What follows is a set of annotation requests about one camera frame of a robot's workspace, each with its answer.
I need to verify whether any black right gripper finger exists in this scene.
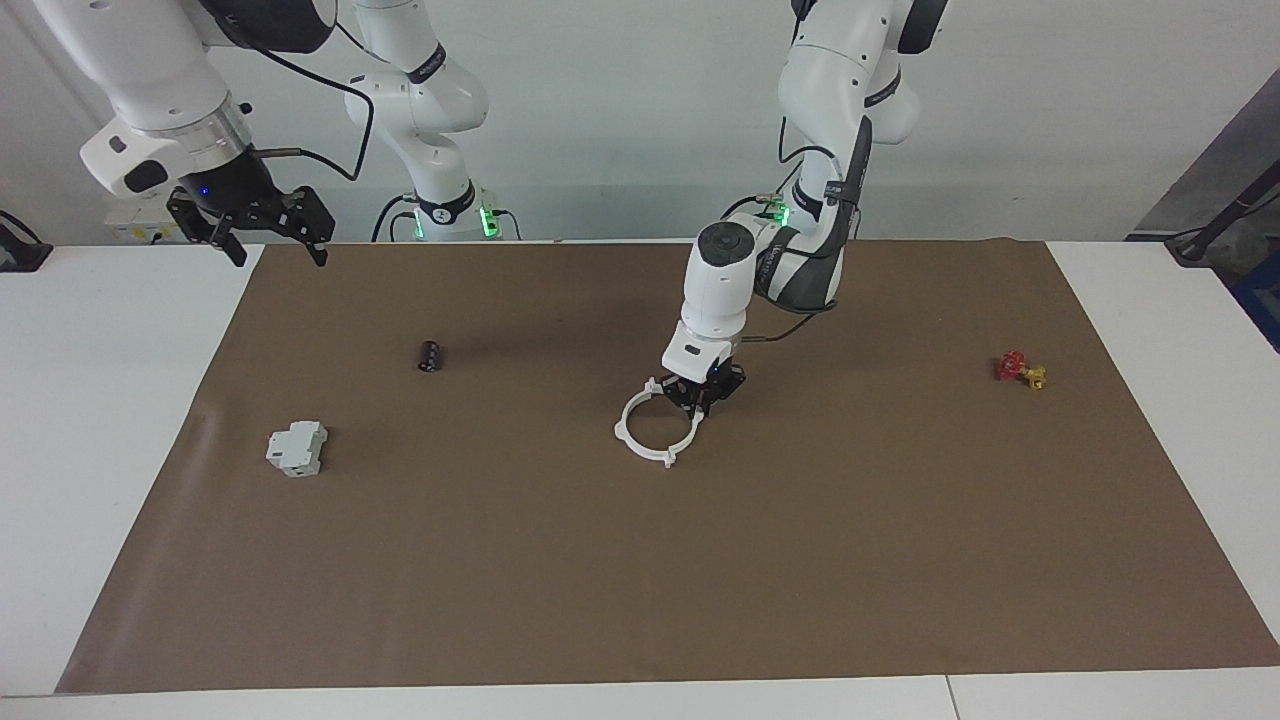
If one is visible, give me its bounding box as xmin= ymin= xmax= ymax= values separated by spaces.
xmin=265 ymin=185 xmax=336 ymax=268
xmin=165 ymin=195 xmax=248 ymax=268

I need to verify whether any white half-ring pipe clamp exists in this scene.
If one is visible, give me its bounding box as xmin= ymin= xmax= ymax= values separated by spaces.
xmin=614 ymin=377 xmax=673 ymax=469
xmin=650 ymin=377 xmax=707 ymax=469

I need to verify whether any white box with yellow label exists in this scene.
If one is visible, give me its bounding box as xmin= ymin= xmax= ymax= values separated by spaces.
xmin=105 ymin=205 xmax=186 ymax=247

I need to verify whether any brown paper mat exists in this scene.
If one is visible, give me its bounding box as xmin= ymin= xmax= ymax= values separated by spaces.
xmin=55 ymin=238 xmax=1280 ymax=695

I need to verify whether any small black stand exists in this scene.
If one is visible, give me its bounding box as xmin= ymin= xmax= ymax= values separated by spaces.
xmin=0 ymin=210 xmax=53 ymax=273

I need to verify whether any white circuit breaker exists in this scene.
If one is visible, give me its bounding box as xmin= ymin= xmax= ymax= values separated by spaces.
xmin=265 ymin=420 xmax=329 ymax=479

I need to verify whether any red and yellow valve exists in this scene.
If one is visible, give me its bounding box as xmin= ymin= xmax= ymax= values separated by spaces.
xmin=995 ymin=349 xmax=1048 ymax=392

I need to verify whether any long black stand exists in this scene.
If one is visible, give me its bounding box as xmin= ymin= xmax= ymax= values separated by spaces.
xmin=1165 ymin=160 xmax=1280 ymax=266

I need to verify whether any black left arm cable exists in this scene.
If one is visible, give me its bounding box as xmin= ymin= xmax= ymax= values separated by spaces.
xmin=735 ymin=115 xmax=871 ymax=346

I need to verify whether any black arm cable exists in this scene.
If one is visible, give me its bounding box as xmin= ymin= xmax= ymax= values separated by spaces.
xmin=225 ymin=20 xmax=376 ymax=186
xmin=735 ymin=115 xmax=871 ymax=346

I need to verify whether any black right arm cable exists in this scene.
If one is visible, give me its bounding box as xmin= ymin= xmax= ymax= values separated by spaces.
xmin=225 ymin=20 xmax=376 ymax=186

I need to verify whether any black right base cable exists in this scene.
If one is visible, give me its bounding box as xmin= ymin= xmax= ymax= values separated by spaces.
xmin=372 ymin=195 xmax=413 ymax=243

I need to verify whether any black base cable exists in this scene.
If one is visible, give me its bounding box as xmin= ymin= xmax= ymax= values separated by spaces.
xmin=372 ymin=195 xmax=413 ymax=243
xmin=720 ymin=190 xmax=783 ymax=239

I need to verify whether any black left base cable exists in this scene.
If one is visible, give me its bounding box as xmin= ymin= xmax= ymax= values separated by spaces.
xmin=720 ymin=190 xmax=783 ymax=239

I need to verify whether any blue frame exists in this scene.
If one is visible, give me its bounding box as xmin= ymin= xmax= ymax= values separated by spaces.
xmin=1235 ymin=250 xmax=1280 ymax=351

